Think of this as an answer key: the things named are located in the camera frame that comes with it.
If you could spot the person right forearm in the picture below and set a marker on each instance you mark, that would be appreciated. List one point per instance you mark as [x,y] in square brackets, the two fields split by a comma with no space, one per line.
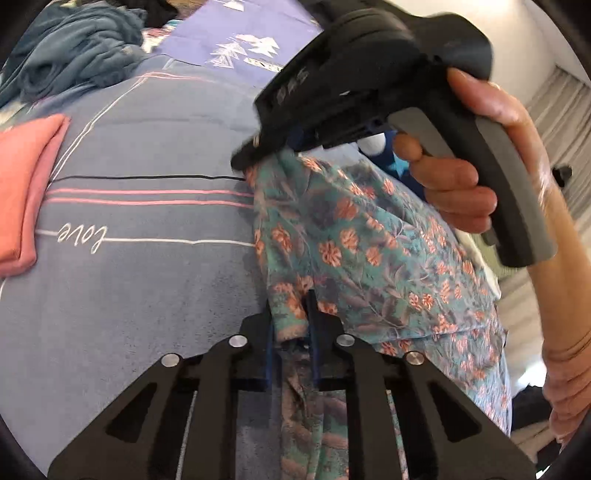
[562,288]

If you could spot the black clothes pile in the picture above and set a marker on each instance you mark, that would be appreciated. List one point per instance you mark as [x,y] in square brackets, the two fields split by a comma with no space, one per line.
[157,12]

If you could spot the floral teal orange garment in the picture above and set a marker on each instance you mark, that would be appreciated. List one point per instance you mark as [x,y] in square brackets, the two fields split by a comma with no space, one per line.
[391,269]

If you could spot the purple tree-print quilt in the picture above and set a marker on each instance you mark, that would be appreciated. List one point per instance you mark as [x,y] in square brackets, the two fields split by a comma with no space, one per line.
[251,40]

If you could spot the grey-blue bed sheet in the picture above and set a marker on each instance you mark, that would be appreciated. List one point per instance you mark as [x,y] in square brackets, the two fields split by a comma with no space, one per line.
[144,246]

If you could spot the person right hand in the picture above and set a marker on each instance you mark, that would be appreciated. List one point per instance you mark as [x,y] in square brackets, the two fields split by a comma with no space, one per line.
[451,184]

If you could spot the blue-grey crumpled blanket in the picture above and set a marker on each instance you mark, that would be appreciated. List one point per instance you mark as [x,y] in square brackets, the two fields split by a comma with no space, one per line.
[67,45]

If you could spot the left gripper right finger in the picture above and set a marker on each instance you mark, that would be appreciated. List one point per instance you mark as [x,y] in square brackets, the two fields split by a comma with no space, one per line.
[406,419]

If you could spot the cream folded garment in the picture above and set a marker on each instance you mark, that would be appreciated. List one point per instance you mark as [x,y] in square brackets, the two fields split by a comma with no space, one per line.
[468,243]

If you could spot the pink folded garment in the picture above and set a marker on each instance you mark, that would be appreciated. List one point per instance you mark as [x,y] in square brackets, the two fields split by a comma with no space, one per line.
[28,154]

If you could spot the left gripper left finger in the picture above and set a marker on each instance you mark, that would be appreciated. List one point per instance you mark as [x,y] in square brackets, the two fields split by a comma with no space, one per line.
[178,418]

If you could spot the navy star fleece garment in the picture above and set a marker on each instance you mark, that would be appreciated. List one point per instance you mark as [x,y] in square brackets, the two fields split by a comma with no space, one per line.
[379,149]

